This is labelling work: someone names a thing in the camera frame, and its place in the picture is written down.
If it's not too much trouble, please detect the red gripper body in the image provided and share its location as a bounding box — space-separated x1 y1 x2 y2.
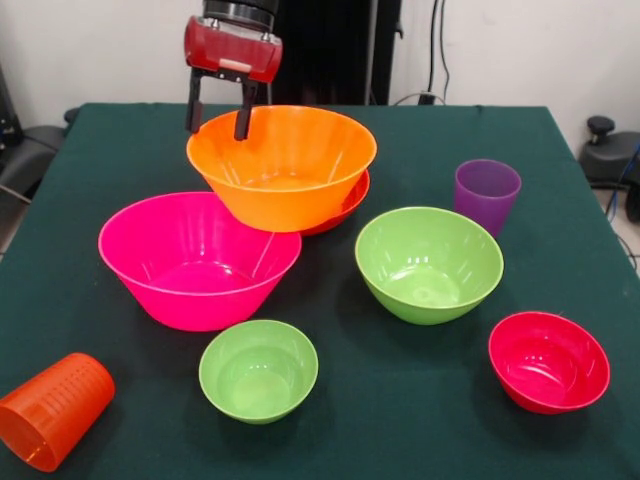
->
183 14 284 85

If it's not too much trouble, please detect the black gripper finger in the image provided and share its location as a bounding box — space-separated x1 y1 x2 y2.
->
233 78 260 142
185 67 205 135

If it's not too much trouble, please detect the large orange bowl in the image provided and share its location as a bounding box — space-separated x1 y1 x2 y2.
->
186 104 379 234

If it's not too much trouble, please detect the red-orange bowl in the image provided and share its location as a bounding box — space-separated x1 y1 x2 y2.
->
299 169 372 237

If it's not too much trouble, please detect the large pink bowl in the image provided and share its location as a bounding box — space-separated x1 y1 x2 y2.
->
97 191 303 333

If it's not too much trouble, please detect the large green bowl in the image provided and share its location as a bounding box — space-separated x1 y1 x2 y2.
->
354 206 505 327

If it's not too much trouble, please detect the purple cup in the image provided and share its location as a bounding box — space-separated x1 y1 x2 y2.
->
453 158 523 239

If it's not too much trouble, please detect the small green bowl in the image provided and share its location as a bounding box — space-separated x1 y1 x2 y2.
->
198 319 320 426

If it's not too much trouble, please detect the red-orange cup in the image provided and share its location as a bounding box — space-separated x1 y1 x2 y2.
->
0 352 117 473

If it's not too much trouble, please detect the dark green table cloth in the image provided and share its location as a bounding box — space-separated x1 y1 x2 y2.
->
0 102 640 480

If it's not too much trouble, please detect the small pink bowl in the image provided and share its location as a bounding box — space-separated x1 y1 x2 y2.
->
488 311 612 416

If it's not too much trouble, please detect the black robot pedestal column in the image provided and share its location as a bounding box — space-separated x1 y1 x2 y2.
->
269 0 404 106

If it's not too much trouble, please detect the black pedestal leg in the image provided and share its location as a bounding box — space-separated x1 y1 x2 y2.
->
0 124 66 201
578 115 640 224

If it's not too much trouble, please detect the black wall cable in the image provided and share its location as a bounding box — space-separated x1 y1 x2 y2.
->
427 0 452 102

